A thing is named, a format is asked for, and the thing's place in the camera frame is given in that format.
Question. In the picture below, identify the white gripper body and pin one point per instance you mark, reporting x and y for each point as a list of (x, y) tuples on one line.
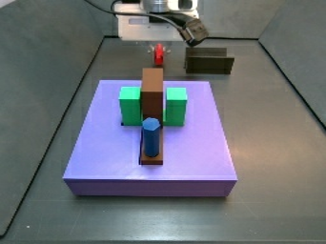
[(153, 21)]

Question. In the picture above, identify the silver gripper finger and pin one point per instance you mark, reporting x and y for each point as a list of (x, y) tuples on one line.
[(167, 49), (150, 48)]

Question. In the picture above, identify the red peg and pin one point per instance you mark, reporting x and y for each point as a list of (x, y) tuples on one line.
[(157, 54)]

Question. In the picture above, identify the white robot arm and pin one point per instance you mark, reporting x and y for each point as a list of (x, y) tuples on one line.
[(145, 43)]

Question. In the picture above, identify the purple base board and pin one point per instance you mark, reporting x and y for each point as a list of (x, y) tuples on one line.
[(196, 168)]

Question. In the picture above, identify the brown L-shaped block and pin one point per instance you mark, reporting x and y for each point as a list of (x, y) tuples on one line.
[(150, 103)]

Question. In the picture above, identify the black peg holder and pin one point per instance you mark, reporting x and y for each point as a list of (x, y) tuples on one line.
[(207, 61)]

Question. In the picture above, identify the green U-shaped block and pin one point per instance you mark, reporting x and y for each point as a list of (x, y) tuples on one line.
[(173, 106)]

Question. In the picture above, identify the blue hexagonal peg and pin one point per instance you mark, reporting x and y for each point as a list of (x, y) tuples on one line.
[(150, 133)]

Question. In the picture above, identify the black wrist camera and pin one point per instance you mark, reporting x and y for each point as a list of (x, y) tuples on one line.
[(193, 32)]

